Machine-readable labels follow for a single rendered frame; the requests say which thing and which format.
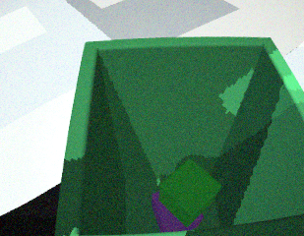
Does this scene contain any green open-top cup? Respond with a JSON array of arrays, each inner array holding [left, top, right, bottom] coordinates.
[[54, 36, 304, 236]]

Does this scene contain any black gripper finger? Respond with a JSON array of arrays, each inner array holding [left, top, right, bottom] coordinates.
[[0, 184, 61, 236]]

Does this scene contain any green block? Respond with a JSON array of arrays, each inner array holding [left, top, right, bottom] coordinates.
[[159, 158, 222, 227]]

